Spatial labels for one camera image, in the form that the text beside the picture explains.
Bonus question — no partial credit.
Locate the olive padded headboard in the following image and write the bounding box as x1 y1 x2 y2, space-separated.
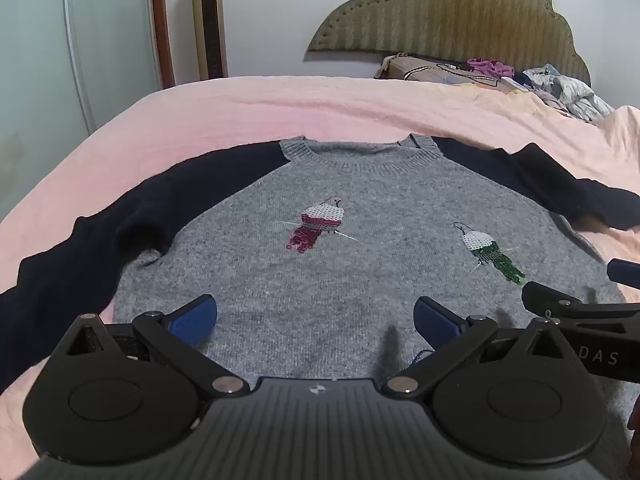
306 0 592 89

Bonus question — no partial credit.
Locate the pink blanket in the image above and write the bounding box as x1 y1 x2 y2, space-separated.
0 75 640 480

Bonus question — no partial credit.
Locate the crumpled white and blue garment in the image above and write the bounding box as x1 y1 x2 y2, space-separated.
522 63 616 124

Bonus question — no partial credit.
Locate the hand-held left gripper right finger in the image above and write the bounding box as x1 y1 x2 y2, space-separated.
381 296 592 397

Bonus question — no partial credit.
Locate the brown wooden door frame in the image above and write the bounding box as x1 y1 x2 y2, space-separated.
148 0 176 89

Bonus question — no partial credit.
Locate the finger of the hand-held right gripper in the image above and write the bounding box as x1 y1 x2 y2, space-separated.
606 258 640 289
521 281 586 320

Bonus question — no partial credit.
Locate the purple garment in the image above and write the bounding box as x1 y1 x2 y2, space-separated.
465 58 516 79

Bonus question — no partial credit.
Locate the white wardrobe with flower stickers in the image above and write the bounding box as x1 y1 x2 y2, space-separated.
0 0 167 223

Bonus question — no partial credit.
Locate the brown cloth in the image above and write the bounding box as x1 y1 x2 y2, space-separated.
375 52 501 87

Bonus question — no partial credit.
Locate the grey sweater with navy sleeves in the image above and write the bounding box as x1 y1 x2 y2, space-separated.
0 133 640 397

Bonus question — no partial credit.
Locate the gold tower fan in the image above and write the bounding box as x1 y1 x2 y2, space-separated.
190 0 229 81

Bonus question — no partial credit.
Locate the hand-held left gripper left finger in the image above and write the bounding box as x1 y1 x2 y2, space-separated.
48 294 251 401

